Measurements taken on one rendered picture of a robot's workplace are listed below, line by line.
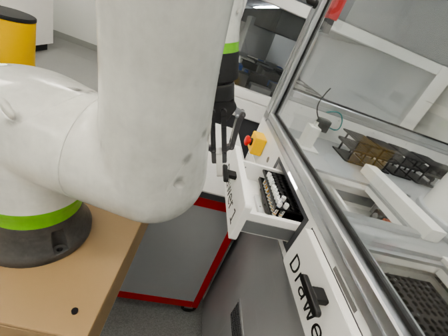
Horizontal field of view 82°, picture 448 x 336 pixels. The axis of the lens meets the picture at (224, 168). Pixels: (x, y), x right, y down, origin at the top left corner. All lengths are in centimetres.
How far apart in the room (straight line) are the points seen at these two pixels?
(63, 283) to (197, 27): 37
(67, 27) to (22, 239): 519
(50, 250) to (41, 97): 22
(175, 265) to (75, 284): 71
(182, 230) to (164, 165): 73
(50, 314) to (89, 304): 4
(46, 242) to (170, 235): 60
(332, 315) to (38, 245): 45
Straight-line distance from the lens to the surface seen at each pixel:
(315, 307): 49
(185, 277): 118
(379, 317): 46
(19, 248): 45
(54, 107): 32
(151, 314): 141
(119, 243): 48
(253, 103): 145
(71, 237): 46
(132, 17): 19
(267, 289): 76
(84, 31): 540
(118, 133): 24
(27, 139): 32
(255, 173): 82
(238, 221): 58
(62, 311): 42
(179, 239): 100
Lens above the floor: 124
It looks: 29 degrees down
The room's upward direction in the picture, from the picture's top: 22 degrees clockwise
